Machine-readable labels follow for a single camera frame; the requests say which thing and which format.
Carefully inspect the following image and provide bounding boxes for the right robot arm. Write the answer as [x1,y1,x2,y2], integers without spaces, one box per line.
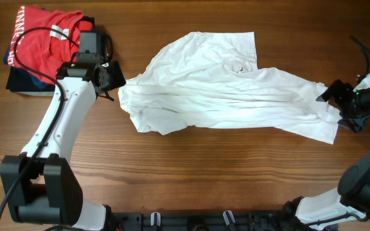
[279,79,370,230]

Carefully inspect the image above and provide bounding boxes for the red folded t-shirt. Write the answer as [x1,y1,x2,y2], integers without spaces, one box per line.
[4,6,94,78]

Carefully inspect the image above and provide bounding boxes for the white t-shirt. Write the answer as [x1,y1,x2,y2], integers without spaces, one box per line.
[118,32,339,144]

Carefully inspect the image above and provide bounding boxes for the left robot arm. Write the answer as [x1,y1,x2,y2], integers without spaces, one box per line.
[0,31,126,230]

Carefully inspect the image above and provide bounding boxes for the black folded garment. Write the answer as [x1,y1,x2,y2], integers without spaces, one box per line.
[5,15,98,96]

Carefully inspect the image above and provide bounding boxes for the blue folded garment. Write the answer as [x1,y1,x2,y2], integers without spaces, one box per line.
[3,46,51,89]

